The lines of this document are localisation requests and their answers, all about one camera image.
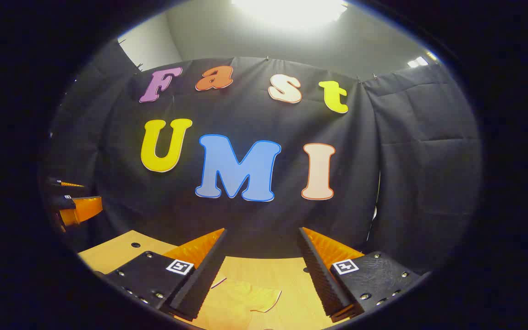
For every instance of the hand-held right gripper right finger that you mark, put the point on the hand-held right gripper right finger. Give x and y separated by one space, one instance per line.
319 275

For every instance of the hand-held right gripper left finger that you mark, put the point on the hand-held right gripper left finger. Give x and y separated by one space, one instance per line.
204 279

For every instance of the small ceiling light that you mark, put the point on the small ceiling light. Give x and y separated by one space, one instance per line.
417 62

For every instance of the orange T-shirt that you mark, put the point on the orange T-shirt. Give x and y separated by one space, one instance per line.
241 298

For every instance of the bright ceiling light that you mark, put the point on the bright ceiling light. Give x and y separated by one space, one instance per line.
291 11

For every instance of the black backdrop cloth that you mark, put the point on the black backdrop cloth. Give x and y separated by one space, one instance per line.
383 160

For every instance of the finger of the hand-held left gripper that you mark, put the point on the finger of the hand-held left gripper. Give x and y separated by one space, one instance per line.
71 184
85 208

